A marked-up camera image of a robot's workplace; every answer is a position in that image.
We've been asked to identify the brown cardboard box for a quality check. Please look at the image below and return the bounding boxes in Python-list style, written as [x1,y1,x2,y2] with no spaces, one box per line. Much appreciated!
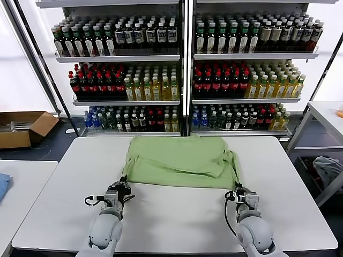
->
[0,111,60,149]

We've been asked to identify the dark bottle beige label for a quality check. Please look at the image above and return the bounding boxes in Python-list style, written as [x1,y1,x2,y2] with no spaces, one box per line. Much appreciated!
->
[258,21,271,52]
[269,21,282,52]

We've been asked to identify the grey metal rods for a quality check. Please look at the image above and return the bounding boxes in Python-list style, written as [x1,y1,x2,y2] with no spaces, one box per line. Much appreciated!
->
[0,120,37,132]

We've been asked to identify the grey metal shelf unit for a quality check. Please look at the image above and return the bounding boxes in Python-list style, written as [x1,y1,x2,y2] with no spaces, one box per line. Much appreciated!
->
[187,0,338,141]
[36,0,185,138]

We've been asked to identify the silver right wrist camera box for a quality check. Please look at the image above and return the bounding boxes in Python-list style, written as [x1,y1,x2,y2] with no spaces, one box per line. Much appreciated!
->
[244,191,260,210]

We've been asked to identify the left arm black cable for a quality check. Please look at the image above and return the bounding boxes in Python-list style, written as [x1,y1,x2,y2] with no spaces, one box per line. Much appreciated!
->
[84,195,108,207]

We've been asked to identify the grey metal frame table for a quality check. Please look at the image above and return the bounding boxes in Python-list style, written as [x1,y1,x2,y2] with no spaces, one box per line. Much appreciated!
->
[286,101,343,207]

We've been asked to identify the black storage crate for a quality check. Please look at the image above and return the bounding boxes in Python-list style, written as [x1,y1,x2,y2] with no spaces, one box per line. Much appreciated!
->
[293,156,326,200]

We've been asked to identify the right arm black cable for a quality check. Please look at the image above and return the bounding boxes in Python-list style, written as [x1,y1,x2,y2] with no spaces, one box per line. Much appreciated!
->
[223,190,240,238]

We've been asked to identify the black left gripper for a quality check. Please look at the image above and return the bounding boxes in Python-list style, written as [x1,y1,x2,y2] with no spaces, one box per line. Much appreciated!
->
[108,176,132,206]

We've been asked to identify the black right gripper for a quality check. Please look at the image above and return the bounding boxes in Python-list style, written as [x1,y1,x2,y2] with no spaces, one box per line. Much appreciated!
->
[230,181,249,206]

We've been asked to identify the blue folded cloth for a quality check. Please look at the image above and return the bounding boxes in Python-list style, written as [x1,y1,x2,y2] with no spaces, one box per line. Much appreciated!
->
[0,173,13,203]

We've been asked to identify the dark bottle blue white label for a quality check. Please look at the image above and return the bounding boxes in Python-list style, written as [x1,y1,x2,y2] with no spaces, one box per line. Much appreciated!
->
[280,21,293,52]
[291,21,304,52]
[167,22,178,50]
[114,24,126,50]
[133,23,146,50]
[156,22,168,50]
[301,21,314,52]
[124,24,136,50]
[146,23,157,50]
[310,22,324,52]

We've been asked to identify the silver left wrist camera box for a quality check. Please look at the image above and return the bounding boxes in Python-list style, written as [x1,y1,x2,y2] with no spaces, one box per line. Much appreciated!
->
[103,190,119,206]

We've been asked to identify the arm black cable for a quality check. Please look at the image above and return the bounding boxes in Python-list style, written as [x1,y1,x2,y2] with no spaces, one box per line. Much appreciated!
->
[84,195,108,207]
[223,190,240,238]

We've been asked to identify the yellow juice bottle white cap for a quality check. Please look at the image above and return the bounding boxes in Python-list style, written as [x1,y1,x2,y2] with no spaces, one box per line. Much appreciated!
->
[143,77,153,102]
[265,75,278,99]
[152,77,162,102]
[293,74,307,99]
[161,76,172,102]
[170,76,181,101]
[274,75,288,99]
[125,77,136,102]
[133,77,144,102]
[245,75,259,99]
[284,74,297,99]
[256,75,269,99]

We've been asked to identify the black slanted pole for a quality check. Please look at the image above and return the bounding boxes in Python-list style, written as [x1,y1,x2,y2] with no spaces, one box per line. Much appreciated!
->
[292,35,343,136]
[14,0,81,137]

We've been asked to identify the small cola bottle red cap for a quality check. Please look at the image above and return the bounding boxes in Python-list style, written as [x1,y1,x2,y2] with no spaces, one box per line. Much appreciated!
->
[257,109,266,130]
[264,109,274,130]
[147,111,157,132]
[155,111,165,132]

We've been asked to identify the grey blue cloth pile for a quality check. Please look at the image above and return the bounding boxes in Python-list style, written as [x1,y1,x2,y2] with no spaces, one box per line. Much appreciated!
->
[312,156,343,193]

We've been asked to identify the red cloth item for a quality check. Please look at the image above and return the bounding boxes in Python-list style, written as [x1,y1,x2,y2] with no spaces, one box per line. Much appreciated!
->
[308,160,322,188]

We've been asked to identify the green polo shirt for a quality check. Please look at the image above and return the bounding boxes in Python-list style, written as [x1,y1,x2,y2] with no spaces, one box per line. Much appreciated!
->
[122,135,241,190]

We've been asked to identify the grey slanted frame beam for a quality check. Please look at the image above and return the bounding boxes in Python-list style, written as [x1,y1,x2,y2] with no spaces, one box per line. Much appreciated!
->
[4,0,68,118]

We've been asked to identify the dark tea bottle orange collar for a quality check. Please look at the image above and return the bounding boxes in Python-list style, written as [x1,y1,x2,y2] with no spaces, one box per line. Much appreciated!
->
[53,26,65,58]

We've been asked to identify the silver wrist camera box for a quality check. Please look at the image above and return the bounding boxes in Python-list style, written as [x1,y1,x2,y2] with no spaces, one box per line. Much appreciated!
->
[244,191,260,210]
[103,190,119,206]

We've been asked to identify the dark tea bottle green collar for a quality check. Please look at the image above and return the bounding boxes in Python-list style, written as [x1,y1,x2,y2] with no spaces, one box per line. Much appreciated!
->
[72,26,85,58]
[93,25,106,57]
[227,22,239,54]
[238,22,250,54]
[248,22,260,54]
[217,22,227,54]
[62,26,75,58]
[195,22,206,54]
[103,24,117,57]
[83,26,95,57]
[205,22,217,54]

